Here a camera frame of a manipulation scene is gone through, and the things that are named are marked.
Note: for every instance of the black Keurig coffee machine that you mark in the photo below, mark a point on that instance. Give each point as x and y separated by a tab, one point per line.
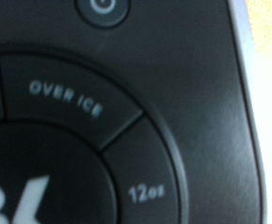
126	109

